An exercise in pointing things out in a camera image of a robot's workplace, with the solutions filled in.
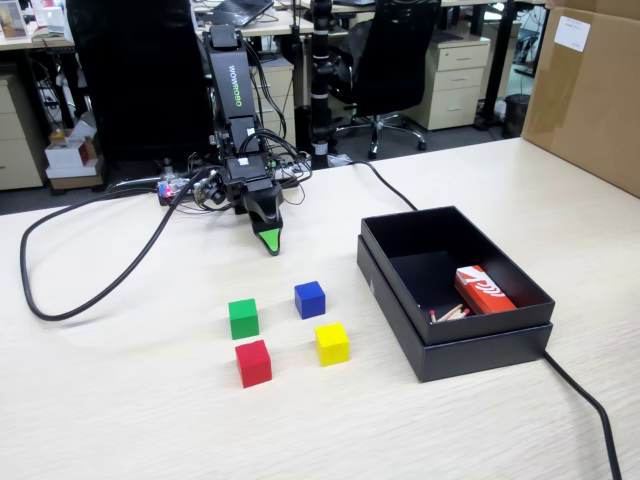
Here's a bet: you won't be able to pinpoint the yellow wooden cube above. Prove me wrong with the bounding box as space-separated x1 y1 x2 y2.
314 322 350 368

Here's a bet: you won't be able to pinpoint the black solid back office chair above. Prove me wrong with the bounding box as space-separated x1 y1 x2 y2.
64 0 217 174

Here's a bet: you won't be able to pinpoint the black open laptop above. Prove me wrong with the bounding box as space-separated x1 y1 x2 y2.
207 0 277 27

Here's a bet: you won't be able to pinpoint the black mesh office chair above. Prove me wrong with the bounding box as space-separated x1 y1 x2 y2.
335 0 442 160

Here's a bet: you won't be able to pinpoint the large brown cardboard box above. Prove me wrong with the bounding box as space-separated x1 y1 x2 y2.
519 0 640 199

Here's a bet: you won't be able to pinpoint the green wooden cube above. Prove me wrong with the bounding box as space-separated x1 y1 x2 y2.
227 298 260 341

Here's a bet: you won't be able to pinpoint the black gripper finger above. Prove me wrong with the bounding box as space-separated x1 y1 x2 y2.
249 219 280 257
244 185 285 256

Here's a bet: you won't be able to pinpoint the thick black looped cable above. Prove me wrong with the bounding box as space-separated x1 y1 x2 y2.
19 169 221 322

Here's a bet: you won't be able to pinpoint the blue wooden cube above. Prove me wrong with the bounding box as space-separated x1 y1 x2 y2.
293 280 327 320

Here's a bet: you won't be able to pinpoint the circuit board with red LED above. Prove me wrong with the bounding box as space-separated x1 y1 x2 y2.
156 172 190 207

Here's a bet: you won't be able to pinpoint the beige wide drawer cabinet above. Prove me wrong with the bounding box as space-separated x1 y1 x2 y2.
0 74 47 192

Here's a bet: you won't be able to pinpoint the white boxes stack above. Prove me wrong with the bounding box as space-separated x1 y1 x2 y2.
43 125 105 192

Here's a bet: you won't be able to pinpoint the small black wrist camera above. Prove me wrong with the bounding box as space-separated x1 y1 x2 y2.
196 169 226 207

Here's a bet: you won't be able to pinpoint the beige narrow drawer cabinet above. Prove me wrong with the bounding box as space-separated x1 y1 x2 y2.
249 59 297 150

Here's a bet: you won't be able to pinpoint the black vertical pole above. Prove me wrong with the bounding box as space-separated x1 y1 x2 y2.
308 0 335 170

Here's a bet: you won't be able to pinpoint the thin black wire bundle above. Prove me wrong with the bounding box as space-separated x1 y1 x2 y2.
187 37 314 216

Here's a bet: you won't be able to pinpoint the beige drawer cabinet silver handles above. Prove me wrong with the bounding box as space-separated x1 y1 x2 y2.
407 37 492 132

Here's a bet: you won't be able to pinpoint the red wooden cube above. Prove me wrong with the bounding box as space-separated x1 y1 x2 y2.
234 339 273 389

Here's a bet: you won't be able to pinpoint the orange white matchbox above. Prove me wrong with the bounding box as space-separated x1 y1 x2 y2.
453 264 518 317

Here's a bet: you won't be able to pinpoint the black waste bin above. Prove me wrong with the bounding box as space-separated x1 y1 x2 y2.
501 93 532 140

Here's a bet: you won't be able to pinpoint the thick black power cable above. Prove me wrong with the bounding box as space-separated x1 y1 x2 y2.
329 159 624 480

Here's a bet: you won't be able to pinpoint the black open box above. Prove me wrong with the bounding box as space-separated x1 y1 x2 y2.
356 234 554 384

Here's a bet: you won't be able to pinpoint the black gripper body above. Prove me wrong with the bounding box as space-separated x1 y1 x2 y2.
223 154 275 216

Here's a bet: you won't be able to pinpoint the black cardboard box tray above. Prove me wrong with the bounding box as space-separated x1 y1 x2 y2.
360 204 557 346

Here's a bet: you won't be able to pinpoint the framed picture stand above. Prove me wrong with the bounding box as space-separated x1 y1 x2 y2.
0 0 30 41

